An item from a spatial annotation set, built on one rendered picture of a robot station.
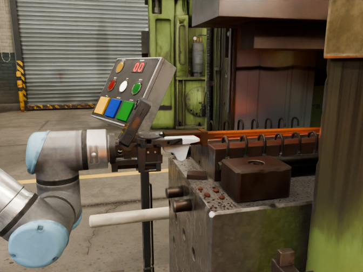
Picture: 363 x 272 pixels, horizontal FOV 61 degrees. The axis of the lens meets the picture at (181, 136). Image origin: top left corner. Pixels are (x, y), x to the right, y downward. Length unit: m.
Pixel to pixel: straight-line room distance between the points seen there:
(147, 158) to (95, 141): 0.12
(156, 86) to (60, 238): 0.69
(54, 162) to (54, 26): 8.19
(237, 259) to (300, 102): 0.61
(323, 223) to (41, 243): 0.50
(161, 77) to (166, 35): 4.58
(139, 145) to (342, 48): 0.44
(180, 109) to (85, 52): 3.86
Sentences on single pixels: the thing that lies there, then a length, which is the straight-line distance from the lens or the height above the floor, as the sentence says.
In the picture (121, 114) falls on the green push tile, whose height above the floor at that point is 0.99.
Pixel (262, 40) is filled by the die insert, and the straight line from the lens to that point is 0.76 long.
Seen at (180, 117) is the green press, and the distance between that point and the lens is 5.69.
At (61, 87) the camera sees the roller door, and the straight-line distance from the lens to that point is 8.79.
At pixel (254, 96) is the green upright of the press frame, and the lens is 1.00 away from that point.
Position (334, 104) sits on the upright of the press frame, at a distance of 0.58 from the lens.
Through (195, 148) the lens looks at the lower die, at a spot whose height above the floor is 0.95.
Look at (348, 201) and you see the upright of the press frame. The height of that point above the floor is 0.96.
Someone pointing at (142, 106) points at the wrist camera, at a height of 1.08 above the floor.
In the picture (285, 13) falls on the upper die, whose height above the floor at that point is 1.28.
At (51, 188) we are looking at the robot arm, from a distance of 0.72.
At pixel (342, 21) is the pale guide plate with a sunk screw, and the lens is 0.55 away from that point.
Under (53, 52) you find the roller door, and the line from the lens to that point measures 8.79.
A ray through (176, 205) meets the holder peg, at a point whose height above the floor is 0.88.
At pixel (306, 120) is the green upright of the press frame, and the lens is 1.12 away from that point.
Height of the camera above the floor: 1.18
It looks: 13 degrees down
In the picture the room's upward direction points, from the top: straight up
